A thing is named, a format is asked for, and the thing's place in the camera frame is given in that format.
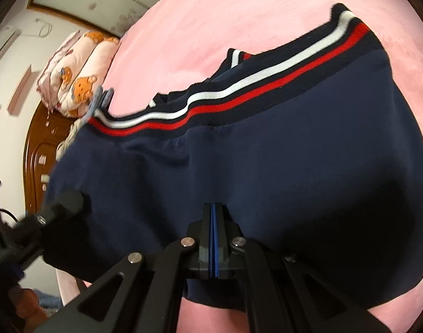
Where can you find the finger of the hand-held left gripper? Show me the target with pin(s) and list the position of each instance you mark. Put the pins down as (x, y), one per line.
(62, 204)

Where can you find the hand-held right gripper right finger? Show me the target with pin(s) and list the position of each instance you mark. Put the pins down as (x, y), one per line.
(221, 242)

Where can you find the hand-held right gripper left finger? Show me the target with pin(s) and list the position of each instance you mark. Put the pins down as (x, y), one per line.
(206, 242)

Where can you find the navy and red baseball jacket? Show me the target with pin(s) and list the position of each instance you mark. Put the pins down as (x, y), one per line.
(267, 145)

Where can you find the person's left hand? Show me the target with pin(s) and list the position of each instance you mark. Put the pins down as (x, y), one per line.
(27, 308)

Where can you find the brown wooden headboard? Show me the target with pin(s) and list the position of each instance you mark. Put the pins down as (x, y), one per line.
(38, 152)

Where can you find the folded blue jeans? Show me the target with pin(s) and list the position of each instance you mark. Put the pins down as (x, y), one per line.
(102, 99)

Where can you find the bear print quilt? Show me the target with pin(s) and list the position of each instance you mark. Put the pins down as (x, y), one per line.
(76, 76)

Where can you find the pink plush bed blanket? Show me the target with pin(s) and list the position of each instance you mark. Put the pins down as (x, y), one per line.
(249, 14)

